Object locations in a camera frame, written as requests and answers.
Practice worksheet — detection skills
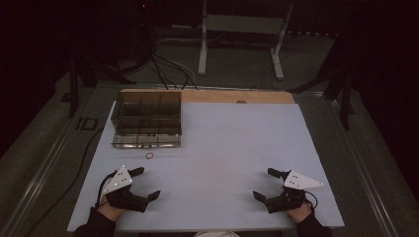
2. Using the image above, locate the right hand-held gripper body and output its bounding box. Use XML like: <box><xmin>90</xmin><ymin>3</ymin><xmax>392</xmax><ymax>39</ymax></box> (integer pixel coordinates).
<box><xmin>264</xmin><ymin>169</ymin><xmax>324</xmax><ymax>214</ymax></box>

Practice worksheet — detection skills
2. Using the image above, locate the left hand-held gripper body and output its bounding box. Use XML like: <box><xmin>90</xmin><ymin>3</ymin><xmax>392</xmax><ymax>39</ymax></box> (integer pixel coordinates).
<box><xmin>101</xmin><ymin>165</ymin><xmax>150</xmax><ymax>213</ymax></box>

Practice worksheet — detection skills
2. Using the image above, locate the person's right hand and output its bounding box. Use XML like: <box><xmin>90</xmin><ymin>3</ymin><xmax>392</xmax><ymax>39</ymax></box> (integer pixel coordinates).
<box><xmin>286</xmin><ymin>200</ymin><xmax>313</xmax><ymax>225</ymax></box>

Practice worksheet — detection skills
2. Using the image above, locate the person's left hand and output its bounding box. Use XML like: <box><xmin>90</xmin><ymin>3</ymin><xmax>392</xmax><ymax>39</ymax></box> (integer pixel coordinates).
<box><xmin>98</xmin><ymin>195</ymin><xmax>127</xmax><ymax>222</ymax></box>

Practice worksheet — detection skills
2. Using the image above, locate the white table mat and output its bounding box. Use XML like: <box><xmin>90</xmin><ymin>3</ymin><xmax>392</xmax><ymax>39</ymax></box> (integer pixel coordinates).
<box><xmin>66</xmin><ymin>100</ymin><xmax>346</xmax><ymax>233</ymax></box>

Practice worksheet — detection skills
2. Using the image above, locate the smoky transparent drawer organizer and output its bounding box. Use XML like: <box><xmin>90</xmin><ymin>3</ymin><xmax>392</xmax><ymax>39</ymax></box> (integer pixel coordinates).
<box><xmin>110</xmin><ymin>91</ymin><xmax>183</xmax><ymax>149</ymax></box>

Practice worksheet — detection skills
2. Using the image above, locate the white rounded object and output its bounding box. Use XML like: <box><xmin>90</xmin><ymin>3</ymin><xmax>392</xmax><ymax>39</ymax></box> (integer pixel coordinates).
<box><xmin>193</xmin><ymin>230</ymin><xmax>241</xmax><ymax>237</ymax></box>

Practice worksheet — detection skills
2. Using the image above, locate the black metal stand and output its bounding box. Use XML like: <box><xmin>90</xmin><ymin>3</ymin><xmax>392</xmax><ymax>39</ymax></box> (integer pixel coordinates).
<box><xmin>287</xmin><ymin>62</ymin><xmax>357</xmax><ymax>131</ymax></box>
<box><xmin>67</xmin><ymin>57</ymin><xmax>137</xmax><ymax>119</ymax></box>

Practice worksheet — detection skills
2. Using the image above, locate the white metal stand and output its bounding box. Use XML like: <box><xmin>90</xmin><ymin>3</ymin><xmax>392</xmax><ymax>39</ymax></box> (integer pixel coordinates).
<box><xmin>197</xmin><ymin>0</ymin><xmax>294</xmax><ymax>81</ymax></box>

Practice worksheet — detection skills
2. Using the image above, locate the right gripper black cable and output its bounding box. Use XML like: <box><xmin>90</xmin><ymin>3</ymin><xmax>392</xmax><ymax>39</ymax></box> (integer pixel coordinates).
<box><xmin>303</xmin><ymin>190</ymin><xmax>319</xmax><ymax>210</ymax></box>

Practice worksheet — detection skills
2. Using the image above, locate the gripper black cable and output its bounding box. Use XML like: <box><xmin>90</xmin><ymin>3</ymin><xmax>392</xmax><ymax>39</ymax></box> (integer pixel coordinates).
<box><xmin>96</xmin><ymin>170</ymin><xmax>119</xmax><ymax>209</ymax></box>
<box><xmin>303</xmin><ymin>190</ymin><xmax>319</xmax><ymax>210</ymax></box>

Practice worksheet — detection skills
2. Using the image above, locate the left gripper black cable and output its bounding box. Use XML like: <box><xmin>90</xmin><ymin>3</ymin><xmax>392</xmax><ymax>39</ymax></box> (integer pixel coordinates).
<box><xmin>96</xmin><ymin>170</ymin><xmax>119</xmax><ymax>209</ymax></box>

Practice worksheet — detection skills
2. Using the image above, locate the black floor cable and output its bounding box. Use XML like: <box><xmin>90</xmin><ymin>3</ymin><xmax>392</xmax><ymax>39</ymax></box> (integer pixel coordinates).
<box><xmin>24</xmin><ymin>127</ymin><xmax>105</xmax><ymax>237</ymax></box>

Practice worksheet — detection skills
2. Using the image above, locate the bundle of black cables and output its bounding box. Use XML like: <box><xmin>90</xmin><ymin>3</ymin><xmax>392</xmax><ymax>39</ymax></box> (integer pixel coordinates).
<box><xmin>129</xmin><ymin>0</ymin><xmax>201</xmax><ymax>91</ymax></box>

